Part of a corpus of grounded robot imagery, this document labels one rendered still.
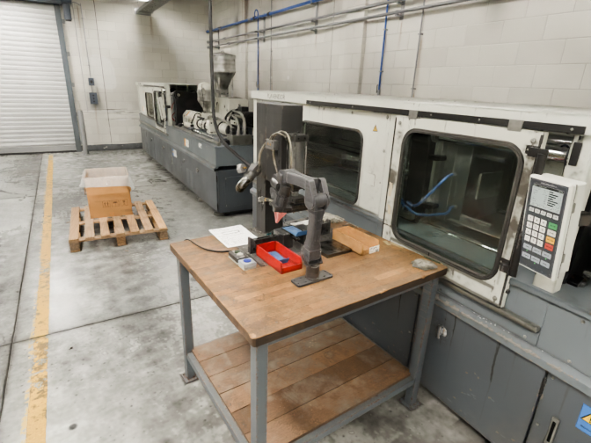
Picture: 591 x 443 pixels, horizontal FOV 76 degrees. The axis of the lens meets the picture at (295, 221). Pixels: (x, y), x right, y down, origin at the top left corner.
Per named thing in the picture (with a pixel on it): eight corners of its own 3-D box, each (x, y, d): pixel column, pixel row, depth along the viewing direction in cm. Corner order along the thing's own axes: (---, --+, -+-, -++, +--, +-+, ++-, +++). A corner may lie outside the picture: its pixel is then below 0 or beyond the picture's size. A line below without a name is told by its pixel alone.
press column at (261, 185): (264, 233, 228) (266, 103, 203) (254, 227, 237) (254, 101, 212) (284, 229, 236) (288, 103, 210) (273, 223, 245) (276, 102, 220)
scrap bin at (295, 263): (280, 274, 180) (281, 263, 178) (256, 255, 199) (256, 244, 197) (302, 268, 186) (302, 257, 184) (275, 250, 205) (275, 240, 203)
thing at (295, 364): (253, 513, 164) (253, 338, 133) (179, 374, 240) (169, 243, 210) (422, 404, 224) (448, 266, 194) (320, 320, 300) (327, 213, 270)
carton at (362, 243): (361, 257, 203) (362, 243, 201) (331, 241, 223) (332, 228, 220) (378, 252, 210) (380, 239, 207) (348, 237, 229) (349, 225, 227)
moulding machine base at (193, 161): (141, 153, 956) (137, 112, 923) (182, 150, 1006) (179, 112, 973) (215, 219, 513) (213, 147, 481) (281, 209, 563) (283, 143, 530)
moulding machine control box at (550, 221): (502, 265, 156) (524, 174, 143) (533, 255, 167) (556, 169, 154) (549, 286, 141) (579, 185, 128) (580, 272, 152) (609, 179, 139)
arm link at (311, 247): (300, 258, 176) (307, 192, 163) (312, 255, 179) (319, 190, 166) (308, 265, 171) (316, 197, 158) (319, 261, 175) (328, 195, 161)
